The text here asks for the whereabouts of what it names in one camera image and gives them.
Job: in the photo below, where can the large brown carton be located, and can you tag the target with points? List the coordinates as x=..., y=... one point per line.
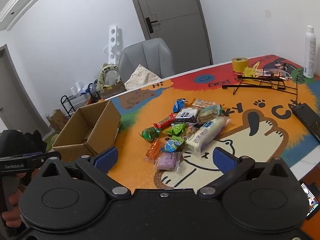
x=112, y=91

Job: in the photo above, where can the grey chair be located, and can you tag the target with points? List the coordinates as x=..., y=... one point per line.
x=155, y=55

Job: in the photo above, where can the red bar packet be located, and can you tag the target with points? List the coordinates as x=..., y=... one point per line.
x=163, y=121

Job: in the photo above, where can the light green candy packet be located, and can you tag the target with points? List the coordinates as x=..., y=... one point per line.
x=176, y=130

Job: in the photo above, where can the light blue candy packet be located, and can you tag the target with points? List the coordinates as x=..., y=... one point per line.
x=172, y=145

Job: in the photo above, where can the dotted cream pillow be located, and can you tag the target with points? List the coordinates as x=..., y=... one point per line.
x=140, y=77

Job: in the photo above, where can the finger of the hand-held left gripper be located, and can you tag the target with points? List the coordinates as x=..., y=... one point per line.
x=42, y=160

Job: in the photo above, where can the white perforated board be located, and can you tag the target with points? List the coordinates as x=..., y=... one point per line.
x=113, y=40

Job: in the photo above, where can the brown biscuit packet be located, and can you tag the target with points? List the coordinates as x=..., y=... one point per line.
x=189, y=131

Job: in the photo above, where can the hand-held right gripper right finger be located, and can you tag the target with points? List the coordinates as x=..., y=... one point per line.
x=223, y=161

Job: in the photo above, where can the round cookie packet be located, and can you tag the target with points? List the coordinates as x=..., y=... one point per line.
x=208, y=113

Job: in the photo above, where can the blue snack packet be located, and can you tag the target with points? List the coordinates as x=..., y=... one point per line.
x=178, y=105

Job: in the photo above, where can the clear zip bag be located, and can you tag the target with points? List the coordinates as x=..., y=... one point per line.
x=277, y=71

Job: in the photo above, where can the person's left hand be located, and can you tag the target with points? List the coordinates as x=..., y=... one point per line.
x=11, y=217

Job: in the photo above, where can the clear wafer packet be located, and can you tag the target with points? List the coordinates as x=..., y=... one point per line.
x=203, y=103

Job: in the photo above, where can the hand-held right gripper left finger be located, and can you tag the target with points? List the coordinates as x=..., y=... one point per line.
x=107, y=158

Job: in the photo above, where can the yellow tape roll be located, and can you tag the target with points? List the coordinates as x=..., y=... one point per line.
x=239, y=65

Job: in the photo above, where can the phone with lit screen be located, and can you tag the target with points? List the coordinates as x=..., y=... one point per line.
x=311, y=200

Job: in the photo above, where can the white wall plate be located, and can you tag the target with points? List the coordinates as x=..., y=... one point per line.
x=268, y=13

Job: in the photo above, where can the grey door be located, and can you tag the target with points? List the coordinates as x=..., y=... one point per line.
x=175, y=5

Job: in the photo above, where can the cardboard box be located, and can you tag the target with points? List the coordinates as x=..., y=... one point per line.
x=105, y=120

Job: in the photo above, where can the dark green plum packet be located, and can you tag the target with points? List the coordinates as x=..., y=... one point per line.
x=150, y=133

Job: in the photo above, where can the panda print neck pillow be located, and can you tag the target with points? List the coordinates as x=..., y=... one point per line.
x=102, y=73

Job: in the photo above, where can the white spray bottle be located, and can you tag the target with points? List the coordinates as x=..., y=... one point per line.
x=310, y=52

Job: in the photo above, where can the black shoe rack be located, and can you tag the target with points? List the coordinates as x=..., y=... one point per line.
x=65, y=102

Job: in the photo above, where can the long white snack packet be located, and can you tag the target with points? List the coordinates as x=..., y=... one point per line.
x=205, y=136

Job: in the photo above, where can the black flat device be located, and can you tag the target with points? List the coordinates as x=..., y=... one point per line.
x=307, y=120

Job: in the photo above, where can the black and white snack packet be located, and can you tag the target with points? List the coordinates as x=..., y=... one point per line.
x=187, y=115

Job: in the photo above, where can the purple snack packet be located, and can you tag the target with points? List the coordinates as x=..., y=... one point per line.
x=167, y=161

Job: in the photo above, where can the white holder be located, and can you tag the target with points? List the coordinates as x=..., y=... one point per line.
x=77, y=86

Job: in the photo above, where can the orange sausage packet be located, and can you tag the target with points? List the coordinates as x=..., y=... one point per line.
x=154, y=148

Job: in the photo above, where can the small brown carton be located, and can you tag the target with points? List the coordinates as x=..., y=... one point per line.
x=57, y=120

